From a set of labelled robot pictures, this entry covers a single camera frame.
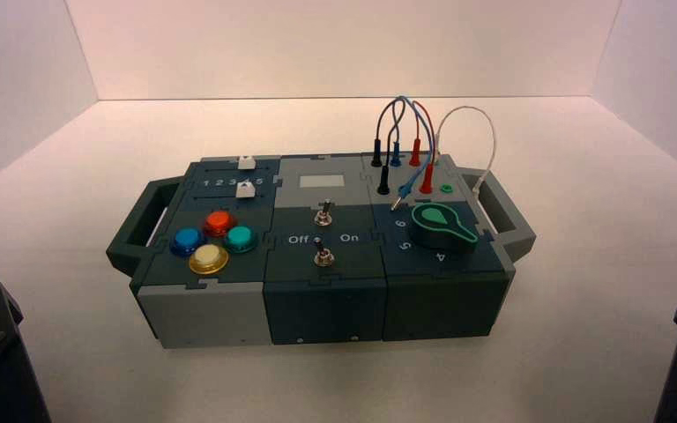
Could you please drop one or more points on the grey rectangular display panel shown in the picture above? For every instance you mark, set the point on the grey rectangular display panel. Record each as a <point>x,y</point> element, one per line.
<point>322,181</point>

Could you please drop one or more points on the white slider knob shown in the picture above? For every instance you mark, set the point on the white slider knob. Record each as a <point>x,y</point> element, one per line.
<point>247,163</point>
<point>245,191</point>

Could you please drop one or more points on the green round push button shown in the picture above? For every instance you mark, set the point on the green round push button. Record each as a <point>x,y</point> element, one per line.
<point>240,238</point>

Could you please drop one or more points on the green rotary pointer knob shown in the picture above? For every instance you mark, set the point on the green rotary pointer knob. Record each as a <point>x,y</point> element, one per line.
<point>441,227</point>

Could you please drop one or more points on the small green socket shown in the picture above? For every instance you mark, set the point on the small green socket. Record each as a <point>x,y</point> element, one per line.
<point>447,189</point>

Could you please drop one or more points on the red round push button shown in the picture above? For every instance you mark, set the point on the red round push button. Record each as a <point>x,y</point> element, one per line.
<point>219,222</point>

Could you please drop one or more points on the yellow round push button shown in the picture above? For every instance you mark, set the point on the yellow round push button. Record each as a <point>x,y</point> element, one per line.
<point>209,258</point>

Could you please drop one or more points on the blue round push button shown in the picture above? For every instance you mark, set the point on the blue round push button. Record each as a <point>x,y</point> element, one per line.
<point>187,240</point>

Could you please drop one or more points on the metal toggle switch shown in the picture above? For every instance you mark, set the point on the metal toggle switch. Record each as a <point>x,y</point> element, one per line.
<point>322,256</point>
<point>322,216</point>

